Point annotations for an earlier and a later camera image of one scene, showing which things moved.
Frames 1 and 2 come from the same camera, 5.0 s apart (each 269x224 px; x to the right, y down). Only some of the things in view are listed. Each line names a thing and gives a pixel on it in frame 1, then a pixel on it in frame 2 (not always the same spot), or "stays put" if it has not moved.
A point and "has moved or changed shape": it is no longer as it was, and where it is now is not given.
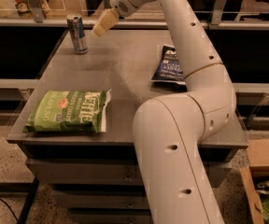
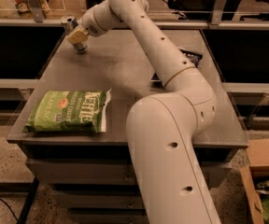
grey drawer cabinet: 96,175 stays put
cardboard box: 265,158 stays put
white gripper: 120,2 → 89,24
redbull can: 75,21 has moved or changed shape
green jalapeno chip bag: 73,111 stays put
